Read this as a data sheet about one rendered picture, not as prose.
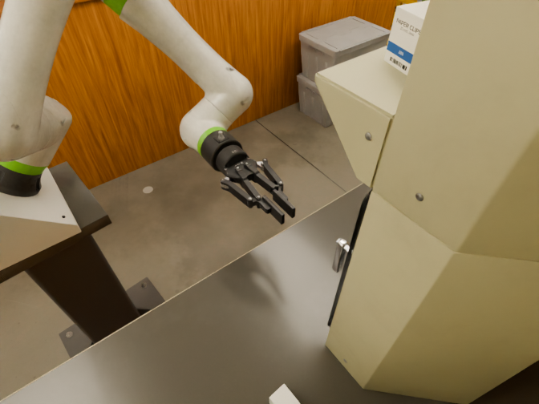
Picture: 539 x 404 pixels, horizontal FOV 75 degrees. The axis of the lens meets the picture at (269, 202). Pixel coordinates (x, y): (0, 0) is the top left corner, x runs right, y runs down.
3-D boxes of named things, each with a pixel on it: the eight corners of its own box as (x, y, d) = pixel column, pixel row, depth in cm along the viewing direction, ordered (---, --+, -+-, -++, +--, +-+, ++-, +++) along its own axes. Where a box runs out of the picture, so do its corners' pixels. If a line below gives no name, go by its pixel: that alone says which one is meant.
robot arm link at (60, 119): (-32, 155, 81) (2, 84, 77) (6, 143, 95) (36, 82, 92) (25, 184, 85) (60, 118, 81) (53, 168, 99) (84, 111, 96)
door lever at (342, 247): (347, 288, 65) (357, 281, 66) (356, 260, 58) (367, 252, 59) (327, 268, 68) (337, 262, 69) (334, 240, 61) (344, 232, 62)
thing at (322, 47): (383, 72, 287) (394, 30, 263) (330, 95, 262) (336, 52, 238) (347, 54, 310) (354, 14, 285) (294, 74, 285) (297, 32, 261)
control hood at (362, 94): (512, 103, 54) (550, 36, 47) (370, 191, 41) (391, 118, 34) (447, 74, 60) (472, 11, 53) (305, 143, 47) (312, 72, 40)
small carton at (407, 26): (445, 70, 40) (467, 14, 36) (411, 78, 39) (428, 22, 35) (415, 52, 43) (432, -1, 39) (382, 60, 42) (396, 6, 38)
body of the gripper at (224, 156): (211, 152, 82) (233, 174, 77) (241, 139, 85) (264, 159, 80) (215, 175, 87) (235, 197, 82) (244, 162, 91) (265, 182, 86)
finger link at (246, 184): (239, 164, 81) (234, 167, 81) (262, 195, 75) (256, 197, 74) (241, 177, 84) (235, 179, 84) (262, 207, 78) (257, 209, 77)
